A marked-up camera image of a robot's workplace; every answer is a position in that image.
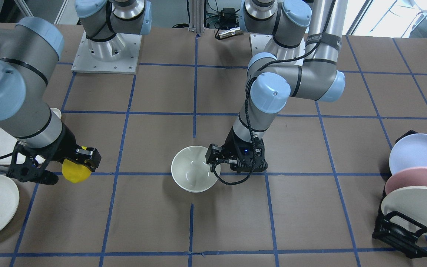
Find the pink plate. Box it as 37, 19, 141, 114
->
385, 166, 427, 194

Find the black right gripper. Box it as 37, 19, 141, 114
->
0, 124, 102, 185

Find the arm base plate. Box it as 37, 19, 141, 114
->
249, 34, 305, 60
72, 33, 142, 75

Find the black dish rack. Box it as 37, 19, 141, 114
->
372, 130, 427, 259

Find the light blue plate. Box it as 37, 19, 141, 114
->
388, 133, 427, 174

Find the aluminium frame post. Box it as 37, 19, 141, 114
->
188, 0, 206, 35

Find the silver metal connector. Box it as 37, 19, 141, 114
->
215, 27, 244, 40

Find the cream plate in rack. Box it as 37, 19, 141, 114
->
381, 186, 427, 227

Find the yellow lemon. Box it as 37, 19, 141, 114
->
62, 158, 91, 184

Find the black power adapter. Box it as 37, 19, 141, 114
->
220, 7, 236, 25

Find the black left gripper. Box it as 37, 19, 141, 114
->
205, 129, 268, 172

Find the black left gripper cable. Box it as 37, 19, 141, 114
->
211, 0, 338, 186

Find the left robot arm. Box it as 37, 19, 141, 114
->
205, 0, 348, 172

